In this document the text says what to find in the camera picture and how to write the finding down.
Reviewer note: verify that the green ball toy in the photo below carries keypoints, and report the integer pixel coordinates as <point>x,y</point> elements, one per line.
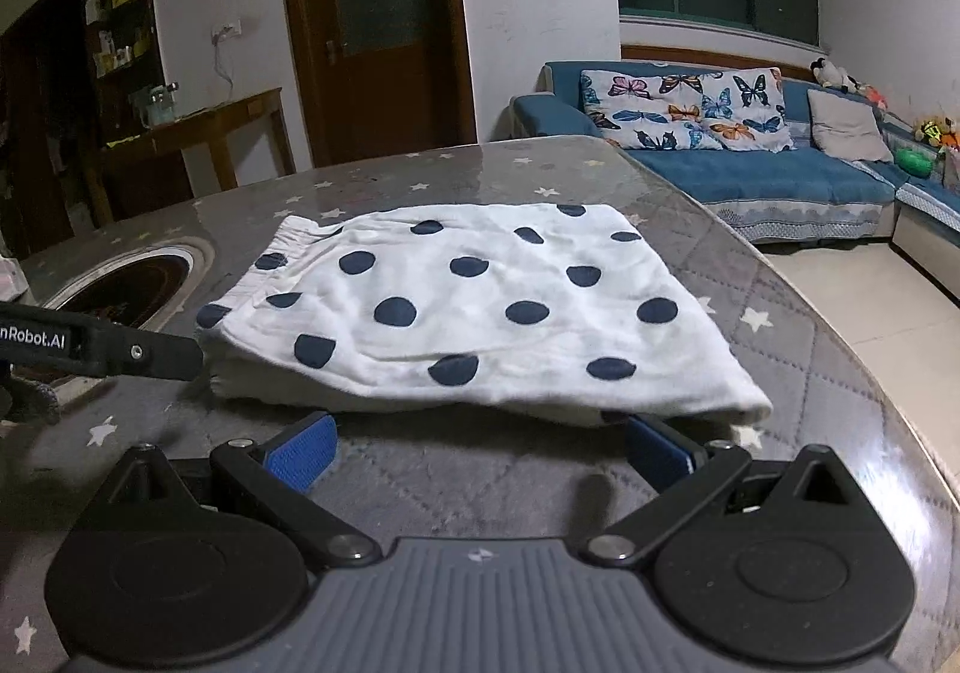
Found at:
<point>915,162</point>

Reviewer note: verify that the white navy polka dot pants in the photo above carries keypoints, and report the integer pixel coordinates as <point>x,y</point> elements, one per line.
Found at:
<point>457,313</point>

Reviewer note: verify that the grey star quilted table cover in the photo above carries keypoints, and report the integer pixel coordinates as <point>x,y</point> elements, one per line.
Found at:
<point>787,373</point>

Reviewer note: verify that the white wall socket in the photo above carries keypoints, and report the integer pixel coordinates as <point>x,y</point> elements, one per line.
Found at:
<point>227,31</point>

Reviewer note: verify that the bottles on cabinet shelves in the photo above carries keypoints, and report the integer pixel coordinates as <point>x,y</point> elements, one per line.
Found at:
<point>120,21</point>

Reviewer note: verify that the grey plain pillow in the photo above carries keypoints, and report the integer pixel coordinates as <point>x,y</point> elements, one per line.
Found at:
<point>847,129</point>

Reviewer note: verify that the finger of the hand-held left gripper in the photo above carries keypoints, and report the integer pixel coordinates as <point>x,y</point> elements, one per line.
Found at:
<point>150,352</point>

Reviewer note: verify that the blue sofa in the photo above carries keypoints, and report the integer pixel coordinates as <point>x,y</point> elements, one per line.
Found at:
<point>757,182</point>

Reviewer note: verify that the yellow green plush toy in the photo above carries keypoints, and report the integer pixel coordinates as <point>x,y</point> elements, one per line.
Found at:
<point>934,132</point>

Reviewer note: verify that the round built-in table hob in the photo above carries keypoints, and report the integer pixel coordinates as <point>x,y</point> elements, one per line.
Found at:
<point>127,287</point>

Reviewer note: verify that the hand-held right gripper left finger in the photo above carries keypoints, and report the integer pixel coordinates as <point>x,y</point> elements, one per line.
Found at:
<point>301,452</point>

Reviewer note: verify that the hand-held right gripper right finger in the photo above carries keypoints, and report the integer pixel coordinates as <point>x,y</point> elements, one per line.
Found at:
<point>661,449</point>

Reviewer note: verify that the orange plush toy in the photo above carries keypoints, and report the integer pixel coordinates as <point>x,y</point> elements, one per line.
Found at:
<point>870,96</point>

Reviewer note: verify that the wooden side table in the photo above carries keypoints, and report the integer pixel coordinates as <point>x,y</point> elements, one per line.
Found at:
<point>217,118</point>

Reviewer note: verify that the dark wooden shelf cabinet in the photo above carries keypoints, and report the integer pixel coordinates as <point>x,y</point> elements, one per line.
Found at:
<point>45,141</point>

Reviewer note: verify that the black white plush toy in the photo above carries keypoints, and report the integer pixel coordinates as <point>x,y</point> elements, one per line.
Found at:
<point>831,73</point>

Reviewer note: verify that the brown wooden door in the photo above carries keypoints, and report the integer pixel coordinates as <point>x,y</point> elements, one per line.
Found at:
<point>375,28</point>

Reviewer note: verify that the butterfly print pillow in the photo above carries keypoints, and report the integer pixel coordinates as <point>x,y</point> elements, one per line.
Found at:
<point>675,111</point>

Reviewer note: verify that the clear glass jar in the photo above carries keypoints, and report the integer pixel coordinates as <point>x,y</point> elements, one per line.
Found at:
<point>157,107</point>

